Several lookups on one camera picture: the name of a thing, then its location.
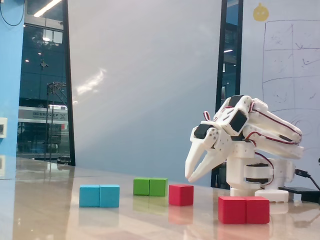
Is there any yellow round sticker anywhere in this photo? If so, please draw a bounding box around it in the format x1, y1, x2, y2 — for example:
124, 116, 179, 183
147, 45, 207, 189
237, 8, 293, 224
252, 2, 271, 22

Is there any small red cube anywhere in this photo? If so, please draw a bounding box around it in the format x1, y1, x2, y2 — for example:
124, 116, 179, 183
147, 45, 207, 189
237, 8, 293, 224
168, 184, 195, 207

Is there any white wall socket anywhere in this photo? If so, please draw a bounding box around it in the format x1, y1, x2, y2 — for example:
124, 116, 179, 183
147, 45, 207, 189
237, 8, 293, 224
0, 117, 8, 139

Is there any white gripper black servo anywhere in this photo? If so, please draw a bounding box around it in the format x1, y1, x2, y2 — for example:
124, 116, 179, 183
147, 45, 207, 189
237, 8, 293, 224
184, 121, 233, 183

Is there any whiteboard with marker drawings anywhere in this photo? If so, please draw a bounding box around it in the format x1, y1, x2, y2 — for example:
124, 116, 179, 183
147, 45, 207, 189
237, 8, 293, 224
240, 0, 320, 181

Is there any thin black hanging cable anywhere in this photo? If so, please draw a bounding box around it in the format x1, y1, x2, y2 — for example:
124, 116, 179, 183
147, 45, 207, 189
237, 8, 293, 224
0, 0, 27, 27

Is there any long green block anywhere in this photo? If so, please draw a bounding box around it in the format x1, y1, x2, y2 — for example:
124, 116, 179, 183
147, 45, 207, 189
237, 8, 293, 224
132, 177, 169, 197

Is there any long blue block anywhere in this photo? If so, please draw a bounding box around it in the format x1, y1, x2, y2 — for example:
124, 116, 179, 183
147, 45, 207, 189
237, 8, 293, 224
79, 184, 121, 208

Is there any long red block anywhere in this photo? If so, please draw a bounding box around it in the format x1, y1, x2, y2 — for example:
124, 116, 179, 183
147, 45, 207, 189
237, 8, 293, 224
217, 195, 271, 225

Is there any black window frame post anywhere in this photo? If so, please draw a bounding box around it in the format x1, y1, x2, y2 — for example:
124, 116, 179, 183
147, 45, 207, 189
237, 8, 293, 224
61, 0, 76, 167

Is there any black cable with plug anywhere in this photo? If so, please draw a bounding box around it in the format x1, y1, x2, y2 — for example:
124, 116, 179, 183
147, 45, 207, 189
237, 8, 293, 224
293, 168, 320, 191

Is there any flat black box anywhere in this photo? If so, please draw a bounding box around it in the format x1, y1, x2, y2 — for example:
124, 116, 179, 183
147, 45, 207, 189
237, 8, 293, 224
278, 186, 320, 202

